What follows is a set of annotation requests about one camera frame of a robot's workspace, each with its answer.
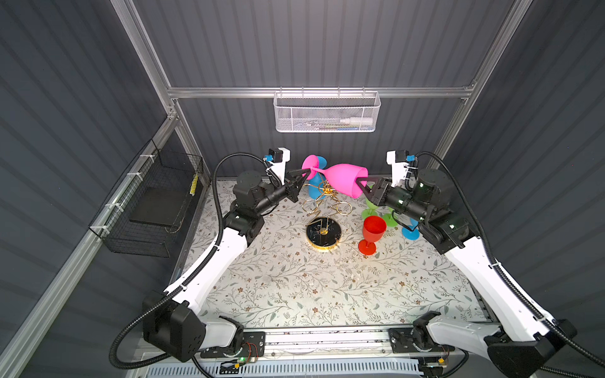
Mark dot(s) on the red wine glass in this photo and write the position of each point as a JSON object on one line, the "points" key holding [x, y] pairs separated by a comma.
{"points": [[373, 230]]}

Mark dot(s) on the white marker in basket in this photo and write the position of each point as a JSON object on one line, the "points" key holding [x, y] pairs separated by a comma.
{"points": [[359, 122]]}

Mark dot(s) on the pink wine glass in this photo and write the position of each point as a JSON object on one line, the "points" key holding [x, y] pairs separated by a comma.
{"points": [[341, 177]]}

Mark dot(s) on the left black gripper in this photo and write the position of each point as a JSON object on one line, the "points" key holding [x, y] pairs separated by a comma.
{"points": [[291, 189]]}

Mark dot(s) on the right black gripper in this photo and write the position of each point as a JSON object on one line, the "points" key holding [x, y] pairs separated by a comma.
{"points": [[380, 193]]}

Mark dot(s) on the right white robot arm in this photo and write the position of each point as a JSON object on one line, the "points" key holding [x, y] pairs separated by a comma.
{"points": [[525, 336]]}

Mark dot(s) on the blue wine glass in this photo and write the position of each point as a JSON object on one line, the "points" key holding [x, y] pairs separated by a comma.
{"points": [[315, 182], [410, 230]]}

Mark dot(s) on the gold wire glass rack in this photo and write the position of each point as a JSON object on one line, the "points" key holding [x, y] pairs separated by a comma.
{"points": [[323, 231]]}

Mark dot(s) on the black wire wall basket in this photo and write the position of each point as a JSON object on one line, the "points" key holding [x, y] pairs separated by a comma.
{"points": [[152, 211]]}

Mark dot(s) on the white mesh wall basket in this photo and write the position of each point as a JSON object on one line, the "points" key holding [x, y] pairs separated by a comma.
{"points": [[321, 111]]}

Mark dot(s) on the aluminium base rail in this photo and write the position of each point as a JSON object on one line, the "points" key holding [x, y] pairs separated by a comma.
{"points": [[337, 351]]}

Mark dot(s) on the green wine glass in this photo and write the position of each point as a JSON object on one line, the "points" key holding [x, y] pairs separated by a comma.
{"points": [[387, 216], [370, 210]]}

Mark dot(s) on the floral table mat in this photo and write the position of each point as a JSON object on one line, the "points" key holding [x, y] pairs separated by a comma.
{"points": [[281, 281]]}

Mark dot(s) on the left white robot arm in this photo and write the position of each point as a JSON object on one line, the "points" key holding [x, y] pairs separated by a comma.
{"points": [[178, 327]]}

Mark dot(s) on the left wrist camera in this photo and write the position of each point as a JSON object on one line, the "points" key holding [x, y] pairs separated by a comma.
{"points": [[275, 162]]}

